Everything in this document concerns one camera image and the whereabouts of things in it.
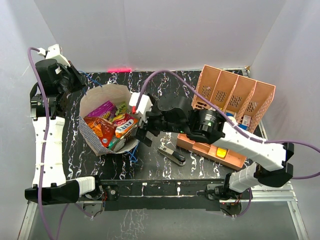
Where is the small green candy packet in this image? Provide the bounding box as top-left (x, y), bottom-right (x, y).
top-left (115, 101), bottom-right (128, 116)

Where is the black silver stapler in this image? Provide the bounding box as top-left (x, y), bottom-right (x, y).
top-left (157, 145), bottom-right (186, 167)

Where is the teal mint candy bag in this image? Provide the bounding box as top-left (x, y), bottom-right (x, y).
top-left (107, 135), bottom-right (128, 152)

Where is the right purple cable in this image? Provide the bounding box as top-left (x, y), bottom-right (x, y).
top-left (134, 69), bottom-right (320, 218)

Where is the yellow sticky note pad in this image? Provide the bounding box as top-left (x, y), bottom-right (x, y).
top-left (216, 147), bottom-right (228, 159)

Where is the checkered paper bag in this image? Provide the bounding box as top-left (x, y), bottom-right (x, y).
top-left (79, 72), bottom-right (139, 163)

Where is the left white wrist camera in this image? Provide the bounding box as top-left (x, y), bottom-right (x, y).
top-left (37, 44), bottom-right (71, 67)

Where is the purple snack bag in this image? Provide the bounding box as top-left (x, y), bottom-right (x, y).
top-left (87, 100), bottom-right (117, 121)

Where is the purple cable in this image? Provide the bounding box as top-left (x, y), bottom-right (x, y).
top-left (26, 46), bottom-right (70, 240)
top-left (134, 69), bottom-right (320, 218)

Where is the red white small box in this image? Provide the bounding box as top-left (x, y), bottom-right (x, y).
top-left (241, 115), bottom-right (252, 127)

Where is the orange Fox's candy bag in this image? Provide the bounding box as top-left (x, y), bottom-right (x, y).
top-left (111, 113), bottom-right (138, 138)

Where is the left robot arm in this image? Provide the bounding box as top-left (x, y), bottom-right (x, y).
top-left (24, 58), bottom-right (104, 205)

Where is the pink desk organizer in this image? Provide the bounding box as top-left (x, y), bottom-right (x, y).
top-left (176, 65), bottom-right (276, 170)

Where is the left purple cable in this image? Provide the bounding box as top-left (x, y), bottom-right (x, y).
top-left (26, 46), bottom-right (70, 240)

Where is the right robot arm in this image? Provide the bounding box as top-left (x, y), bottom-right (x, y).
top-left (129, 93), bottom-right (294, 200)

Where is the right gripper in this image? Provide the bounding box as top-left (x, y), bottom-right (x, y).
top-left (131, 100), bottom-right (187, 147)

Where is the orange Doritos bag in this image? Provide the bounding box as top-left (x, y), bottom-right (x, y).
top-left (84, 116), bottom-right (116, 148)

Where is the blue small box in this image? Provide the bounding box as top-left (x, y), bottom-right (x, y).
top-left (238, 124), bottom-right (249, 131)

